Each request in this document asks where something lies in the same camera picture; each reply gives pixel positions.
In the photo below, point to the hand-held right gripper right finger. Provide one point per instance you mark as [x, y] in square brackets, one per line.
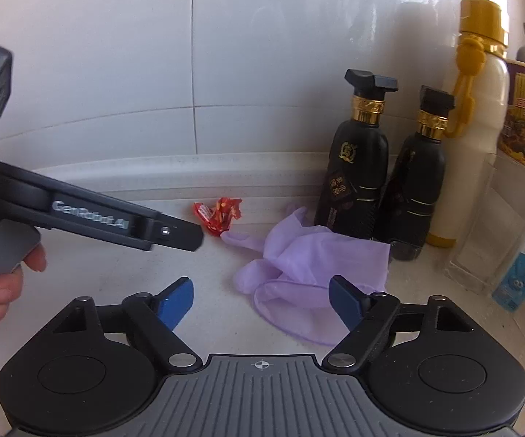
[346, 302]

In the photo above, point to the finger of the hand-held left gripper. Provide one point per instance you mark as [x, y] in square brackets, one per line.
[178, 234]

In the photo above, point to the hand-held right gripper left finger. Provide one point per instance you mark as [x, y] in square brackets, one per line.
[176, 302]

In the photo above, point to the red candy wrapper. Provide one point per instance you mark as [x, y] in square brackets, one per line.
[219, 216]

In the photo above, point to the purple plastic glove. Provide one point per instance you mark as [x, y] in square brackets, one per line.
[308, 259]

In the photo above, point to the person's left hand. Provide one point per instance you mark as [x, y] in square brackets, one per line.
[3, 298]

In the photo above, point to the black sauce bottle gold collar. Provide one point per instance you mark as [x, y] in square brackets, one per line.
[351, 182]
[419, 200]

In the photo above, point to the small blue labelled bottle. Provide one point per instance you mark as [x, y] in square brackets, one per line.
[490, 236]

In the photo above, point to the sanitizer bottle blue label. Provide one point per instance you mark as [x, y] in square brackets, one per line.
[524, 273]

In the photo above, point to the cream bottle yellow cap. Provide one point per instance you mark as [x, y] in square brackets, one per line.
[472, 145]

